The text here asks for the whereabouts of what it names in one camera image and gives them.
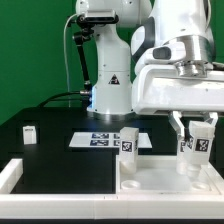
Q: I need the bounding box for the white tag base sheet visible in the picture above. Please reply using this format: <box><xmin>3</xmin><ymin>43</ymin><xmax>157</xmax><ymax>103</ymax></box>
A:
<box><xmin>68</xmin><ymin>132</ymin><xmax>153</xmax><ymax>149</ymax></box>

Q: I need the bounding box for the black base cable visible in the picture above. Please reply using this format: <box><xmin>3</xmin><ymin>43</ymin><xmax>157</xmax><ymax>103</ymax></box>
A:
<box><xmin>37</xmin><ymin>89</ymin><xmax>92</xmax><ymax>108</ymax></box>

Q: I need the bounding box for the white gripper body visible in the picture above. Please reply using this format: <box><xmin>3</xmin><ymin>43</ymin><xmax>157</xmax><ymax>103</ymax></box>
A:
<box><xmin>132</xmin><ymin>42</ymin><xmax>224</xmax><ymax>116</ymax></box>

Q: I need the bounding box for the white U-shaped obstacle fence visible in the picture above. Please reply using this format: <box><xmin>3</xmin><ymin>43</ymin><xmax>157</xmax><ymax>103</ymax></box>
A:
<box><xmin>0</xmin><ymin>159</ymin><xmax>224</xmax><ymax>220</ymax></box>

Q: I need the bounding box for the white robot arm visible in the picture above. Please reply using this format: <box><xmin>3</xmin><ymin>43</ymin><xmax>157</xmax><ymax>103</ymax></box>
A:
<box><xmin>76</xmin><ymin>0</ymin><xmax>224</xmax><ymax>118</ymax></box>

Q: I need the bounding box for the grey camera cable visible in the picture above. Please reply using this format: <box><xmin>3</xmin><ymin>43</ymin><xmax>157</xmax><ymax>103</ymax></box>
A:
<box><xmin>63</xmin><ymin>13</ymin><xmax>78</xmax><ymax>109</ymax></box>

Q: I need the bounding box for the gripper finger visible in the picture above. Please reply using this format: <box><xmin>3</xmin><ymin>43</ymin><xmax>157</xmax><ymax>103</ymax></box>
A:
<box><xmin>203</xmin><ymin>112</ymin><xmax>218</xmax><ymax>127</ymax></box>
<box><xmin>168</xmin><ymin>111</ymin><xmax>185</xmax><ymax>139</ymax></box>

